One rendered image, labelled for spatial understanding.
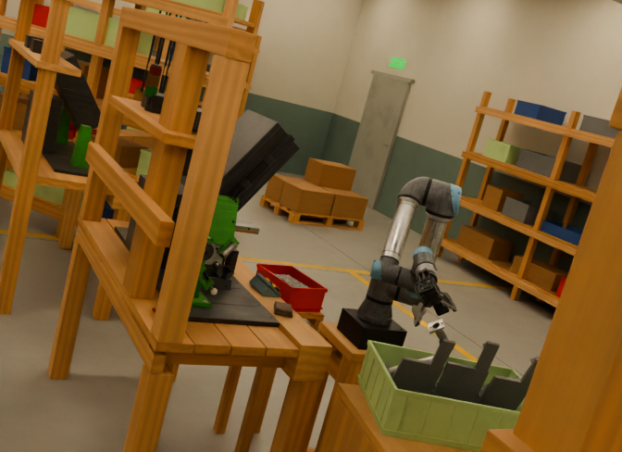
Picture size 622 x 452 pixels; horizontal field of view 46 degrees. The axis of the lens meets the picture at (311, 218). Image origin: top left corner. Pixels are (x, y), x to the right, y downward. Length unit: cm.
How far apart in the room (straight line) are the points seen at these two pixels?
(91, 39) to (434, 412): 456
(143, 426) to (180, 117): 110
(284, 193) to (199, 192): 701
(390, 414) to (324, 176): 746
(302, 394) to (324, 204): 667
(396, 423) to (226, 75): 126
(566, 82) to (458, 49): 218
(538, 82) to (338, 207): 298
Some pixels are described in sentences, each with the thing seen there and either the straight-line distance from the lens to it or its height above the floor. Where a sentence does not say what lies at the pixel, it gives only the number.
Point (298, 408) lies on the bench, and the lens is 289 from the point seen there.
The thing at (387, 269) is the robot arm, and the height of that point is 124.
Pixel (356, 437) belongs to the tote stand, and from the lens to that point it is 264.
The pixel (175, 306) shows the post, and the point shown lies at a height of 101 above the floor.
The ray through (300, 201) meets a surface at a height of 29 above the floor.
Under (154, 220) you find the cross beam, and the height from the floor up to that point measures 125.
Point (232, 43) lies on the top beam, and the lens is 233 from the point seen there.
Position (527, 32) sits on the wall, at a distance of 1016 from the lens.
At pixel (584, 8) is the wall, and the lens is 963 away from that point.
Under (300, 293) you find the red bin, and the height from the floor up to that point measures 89.
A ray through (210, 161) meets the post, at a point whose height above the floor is 152.
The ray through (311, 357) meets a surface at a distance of 280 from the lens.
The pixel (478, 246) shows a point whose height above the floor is 35.
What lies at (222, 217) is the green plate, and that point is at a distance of 315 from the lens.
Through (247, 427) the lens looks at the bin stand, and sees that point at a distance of 359.
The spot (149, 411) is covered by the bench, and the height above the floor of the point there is 62.
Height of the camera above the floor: 188
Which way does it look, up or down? 11 degrees down
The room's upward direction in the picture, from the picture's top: 15 degrees clockwise
